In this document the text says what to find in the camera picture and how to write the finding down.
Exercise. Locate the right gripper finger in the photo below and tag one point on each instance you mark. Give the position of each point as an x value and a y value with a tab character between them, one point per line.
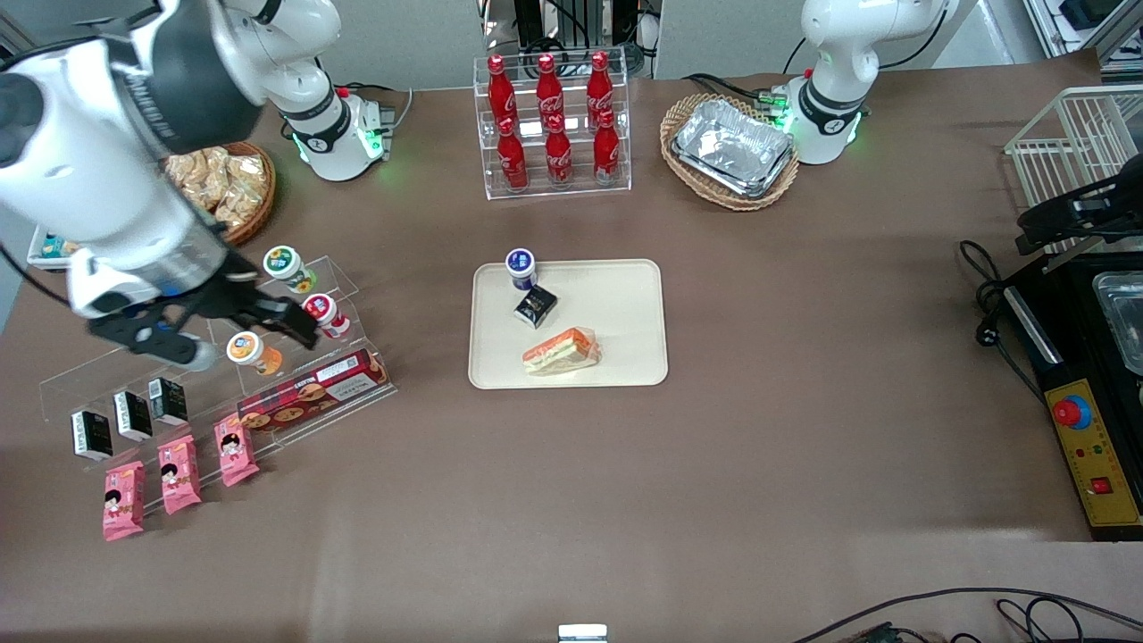
286	311
299	335

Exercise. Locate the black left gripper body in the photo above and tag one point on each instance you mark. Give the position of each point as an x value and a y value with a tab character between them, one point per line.
1064	212

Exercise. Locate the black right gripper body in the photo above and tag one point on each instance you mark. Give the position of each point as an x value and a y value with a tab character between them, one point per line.
234	292

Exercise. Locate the triangle sandwich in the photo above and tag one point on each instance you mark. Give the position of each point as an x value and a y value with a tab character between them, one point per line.
561	351

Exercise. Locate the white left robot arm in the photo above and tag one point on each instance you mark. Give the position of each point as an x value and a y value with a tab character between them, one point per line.
839	54

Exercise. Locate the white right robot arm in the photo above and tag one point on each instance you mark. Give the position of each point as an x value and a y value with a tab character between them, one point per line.
80	179

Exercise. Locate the white rectangular snack tray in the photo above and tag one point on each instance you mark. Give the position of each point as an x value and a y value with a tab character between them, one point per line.
45	261

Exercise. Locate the beige plastic serving tray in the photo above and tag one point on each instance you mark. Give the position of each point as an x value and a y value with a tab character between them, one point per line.
625	304

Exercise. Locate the aluminium foil tray stack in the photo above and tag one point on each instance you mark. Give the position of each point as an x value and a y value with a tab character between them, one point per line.
732	147

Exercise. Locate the red-lid white bottle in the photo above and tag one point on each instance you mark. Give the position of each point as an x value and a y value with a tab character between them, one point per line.
326	313

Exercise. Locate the green-lid white bottle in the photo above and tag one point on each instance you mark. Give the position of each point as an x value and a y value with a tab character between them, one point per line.
284	262

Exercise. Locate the orange-lid white bottle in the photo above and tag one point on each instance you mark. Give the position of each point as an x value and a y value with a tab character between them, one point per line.
244	348

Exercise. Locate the red cookie box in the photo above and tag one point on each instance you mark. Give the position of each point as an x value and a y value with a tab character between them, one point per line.
312	391

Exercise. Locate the clear acrylic stepped display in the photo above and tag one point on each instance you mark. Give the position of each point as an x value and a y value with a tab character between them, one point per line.
344	286

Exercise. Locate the clear bag of fried snacks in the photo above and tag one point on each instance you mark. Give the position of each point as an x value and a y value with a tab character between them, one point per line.
237	207
186	174
214	174
250	171

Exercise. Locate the dark brown wicker basket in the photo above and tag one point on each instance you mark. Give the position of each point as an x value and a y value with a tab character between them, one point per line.
263	210

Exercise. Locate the steel food container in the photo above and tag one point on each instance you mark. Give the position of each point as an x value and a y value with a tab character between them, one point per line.
1125	313

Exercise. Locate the black and white carton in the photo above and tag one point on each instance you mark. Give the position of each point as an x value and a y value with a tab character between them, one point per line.
91	435
168	402
133	416

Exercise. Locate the pink snack pack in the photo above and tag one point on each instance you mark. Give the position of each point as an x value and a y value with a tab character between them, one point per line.
123	502
236	451
179	475

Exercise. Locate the black machine with yellow panel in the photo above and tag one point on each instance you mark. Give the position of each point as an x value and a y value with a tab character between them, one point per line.
1072	357

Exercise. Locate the small teal snack pack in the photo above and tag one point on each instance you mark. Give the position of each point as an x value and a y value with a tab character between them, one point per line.
58	246

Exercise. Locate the red emergency stop button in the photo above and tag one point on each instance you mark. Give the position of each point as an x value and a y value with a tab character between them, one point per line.
1070	413

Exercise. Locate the blue-lid white bottle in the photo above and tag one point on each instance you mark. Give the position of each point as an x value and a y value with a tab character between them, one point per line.
521	265

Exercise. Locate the small black carton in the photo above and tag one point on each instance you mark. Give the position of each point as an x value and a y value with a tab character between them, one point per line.
536	306

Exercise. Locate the red cola bottle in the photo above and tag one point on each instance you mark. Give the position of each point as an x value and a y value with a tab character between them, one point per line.
606	154
548	87
559	159
599	85
500	89
513	161

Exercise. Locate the clear acrylic bottle rack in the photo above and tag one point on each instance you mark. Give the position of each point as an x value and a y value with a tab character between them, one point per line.
579	189

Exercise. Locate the light wicker basket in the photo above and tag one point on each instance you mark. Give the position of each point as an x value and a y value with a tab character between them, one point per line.
679	170

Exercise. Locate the aluminium frame shelf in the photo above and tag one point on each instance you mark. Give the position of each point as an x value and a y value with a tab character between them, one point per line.
1085	18

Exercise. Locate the red rocker switch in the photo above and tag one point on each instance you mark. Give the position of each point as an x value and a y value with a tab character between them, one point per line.
1101	487

